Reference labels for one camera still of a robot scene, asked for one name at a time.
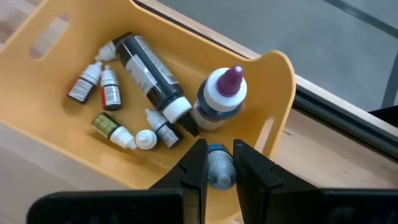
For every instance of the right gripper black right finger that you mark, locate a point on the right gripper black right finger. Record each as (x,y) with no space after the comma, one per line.
(311,208)

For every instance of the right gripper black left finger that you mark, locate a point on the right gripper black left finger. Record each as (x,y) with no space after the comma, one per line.
(124,208)

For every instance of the small white-capped dropper bottle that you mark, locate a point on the small white-capped dropper bottle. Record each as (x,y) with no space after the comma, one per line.
(146,139)

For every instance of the small yellow-green dropper bottle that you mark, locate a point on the small yellow-green dropper bottle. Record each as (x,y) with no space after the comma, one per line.
(107,126)

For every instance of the small blue dropper bottle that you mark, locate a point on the small blue dropper bottle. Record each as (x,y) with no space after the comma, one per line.
(221,171)

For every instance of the small orange-red dropper bottle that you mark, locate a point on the small orange-red dropper bottle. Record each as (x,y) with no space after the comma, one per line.
(111,91)

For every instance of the large black food coloring bottle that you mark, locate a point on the large black food coloring bottle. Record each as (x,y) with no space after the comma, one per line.
(152,81)

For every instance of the small dark white-label dropper bottle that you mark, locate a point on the small dark white-label dropper bottle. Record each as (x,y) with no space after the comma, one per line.
(84,84)

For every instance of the large violet food coloring bottle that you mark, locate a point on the large violet food coloring bottle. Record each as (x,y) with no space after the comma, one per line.
(214,105)

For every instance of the small black dropper bottle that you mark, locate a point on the small black dropper bottle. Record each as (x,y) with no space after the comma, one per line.
(107,52)

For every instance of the yellow plastic bin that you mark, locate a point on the yellow plastic bin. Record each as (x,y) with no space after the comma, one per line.
(46,118)

